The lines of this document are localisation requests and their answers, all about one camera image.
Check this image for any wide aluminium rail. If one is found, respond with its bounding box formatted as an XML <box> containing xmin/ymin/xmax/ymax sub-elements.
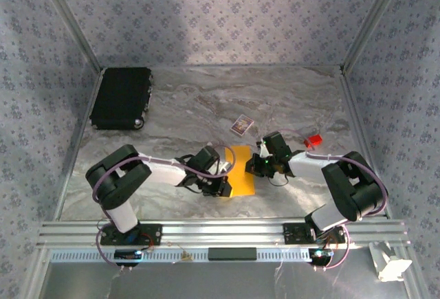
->
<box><xmin>36</xmin><ymin>219</ymin><xmax>412</xmax><ymax>249</ymax></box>

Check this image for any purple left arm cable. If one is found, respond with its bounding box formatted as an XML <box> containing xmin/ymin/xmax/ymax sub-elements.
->
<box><xmin>92</xmin><ymin>144</ymin><xmax>237</xmax><ymax>272</ymax></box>

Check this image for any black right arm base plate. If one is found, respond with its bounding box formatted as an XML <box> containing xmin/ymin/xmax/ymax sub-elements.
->
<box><xmin>283</xmin><ymin>222</ymin><xmax>347</xmax><ymax>245</ymax></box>

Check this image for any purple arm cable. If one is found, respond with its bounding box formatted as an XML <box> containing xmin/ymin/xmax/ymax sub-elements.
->
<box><xmin>92</xmin><ymin>144</ymin><xmax>237</xmax><ymax>272</ymax></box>
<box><xmin>274</xmin><ymin>129</ymin><xmax>389</xmax><ymax>272</ymax></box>

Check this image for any small purple card box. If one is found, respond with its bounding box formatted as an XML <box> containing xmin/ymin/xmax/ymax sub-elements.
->
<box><xmin>229</xmin><ymin>113</ymin><xmax>256</xmax><ymax>137</ymax></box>

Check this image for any yellow paper sheet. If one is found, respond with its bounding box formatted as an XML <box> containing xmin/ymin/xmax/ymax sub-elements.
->
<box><xmin>223</xmin><ymin>144</ymin><xmax>257</xmax><ymax>198</ymax></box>

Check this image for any black ribbed hard case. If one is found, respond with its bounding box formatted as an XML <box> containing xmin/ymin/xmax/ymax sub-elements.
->
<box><xmin>88</xmin><ymin>67</ymin><xmax>155</xmax><ymax>131</ymax></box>

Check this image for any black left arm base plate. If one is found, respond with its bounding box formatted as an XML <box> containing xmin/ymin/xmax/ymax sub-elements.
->
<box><xmin>99</xmin><ymin>223</ymin><xmax>163</xmax><ymax>247</ymax></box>

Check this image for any slotted grey cable duct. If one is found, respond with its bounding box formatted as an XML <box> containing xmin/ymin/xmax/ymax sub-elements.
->
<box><xmin>49</xmin><ymin>247</ymin><xmax>331</xmax><ymax>264</ymax></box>

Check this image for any aluminium frame post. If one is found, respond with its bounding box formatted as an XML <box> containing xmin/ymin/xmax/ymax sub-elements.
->
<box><xmin>342</xmin><ymin>0</ymin><xmax>412</xmax><ymax>71</ymax></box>
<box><xmin>36</xmin><ymin>0</ymin><xmax>104</xmax><ymax>71</ymax></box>

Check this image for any small red block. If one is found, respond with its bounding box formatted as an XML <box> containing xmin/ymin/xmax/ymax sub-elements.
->
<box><xmin>304</xmin><ymin>134</ymin><xmax>324</xmax><ymax>151</ymax></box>

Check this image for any aluminium frame bar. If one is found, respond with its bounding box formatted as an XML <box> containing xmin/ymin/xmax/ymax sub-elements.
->
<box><xmin>54</xmin><ymin>68</ymin><xmax>106</xmax><ymax>221</ymax></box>
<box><xmin>340</xmin><ymin>70</ymin><xmax>393</xmax><ymax>219</ymax></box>

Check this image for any black rectangular bar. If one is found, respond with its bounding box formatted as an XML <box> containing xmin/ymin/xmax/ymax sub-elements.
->
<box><xmin>207</xmin><ymin>247</ymin><xmax>258</xmax><ymax>262</ymax></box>

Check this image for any white plastic bracket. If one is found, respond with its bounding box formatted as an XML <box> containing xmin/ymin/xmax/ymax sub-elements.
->
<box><xmin>368</xmin><ymin>240</ymin><xmax>413</xmax><ymax>283</ymax></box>

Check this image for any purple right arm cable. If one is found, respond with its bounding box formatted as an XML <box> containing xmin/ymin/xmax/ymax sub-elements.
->
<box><xmin>274</xmin><ymin>129</ymin><xmax>389</xmax><ymax>272</ymax></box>

